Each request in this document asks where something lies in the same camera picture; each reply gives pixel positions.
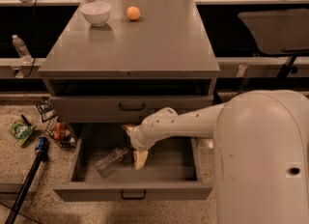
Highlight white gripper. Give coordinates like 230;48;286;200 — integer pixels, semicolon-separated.
123;107;178;170

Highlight clear plastic water bottle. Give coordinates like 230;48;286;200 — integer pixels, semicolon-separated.
95;147;128;178

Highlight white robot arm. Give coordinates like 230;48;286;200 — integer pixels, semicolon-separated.
125;90;309;224

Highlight open grey bottom drawer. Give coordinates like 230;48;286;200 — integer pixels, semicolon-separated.
54;124;211;202

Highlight closed grey upper drawer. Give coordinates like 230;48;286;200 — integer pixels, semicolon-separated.
50;96;212;123

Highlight grey metal drawer cabinet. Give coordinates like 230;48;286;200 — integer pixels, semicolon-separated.
38;0;221;202

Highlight upright water bottle background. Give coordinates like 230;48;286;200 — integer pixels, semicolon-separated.
12;35;33;65

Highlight black pole with blue tip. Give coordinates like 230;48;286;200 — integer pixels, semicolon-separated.
5;136;49;224

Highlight dark snack packet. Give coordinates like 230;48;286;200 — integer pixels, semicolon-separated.
35;98;57;123

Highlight green snack bag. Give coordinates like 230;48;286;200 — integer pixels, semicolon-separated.
9;120;36;146

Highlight orange fruit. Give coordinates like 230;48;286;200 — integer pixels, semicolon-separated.
126;6;141;21

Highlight white ceramic bowl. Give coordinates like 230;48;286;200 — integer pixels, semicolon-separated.
80;2;111;26

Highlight black drawer handle upper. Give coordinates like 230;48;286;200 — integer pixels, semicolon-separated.
118;102;146;111

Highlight black drawer handle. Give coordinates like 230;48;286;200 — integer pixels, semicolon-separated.
118;102;146;111
121;190;147;200

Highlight black drawer handle lower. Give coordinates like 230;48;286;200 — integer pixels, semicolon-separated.
121;190;147;200

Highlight wire basket with items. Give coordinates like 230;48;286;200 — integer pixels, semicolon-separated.
44;117;76;148

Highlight black table stand frame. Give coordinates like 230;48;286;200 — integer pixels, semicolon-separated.
213;55;297;104

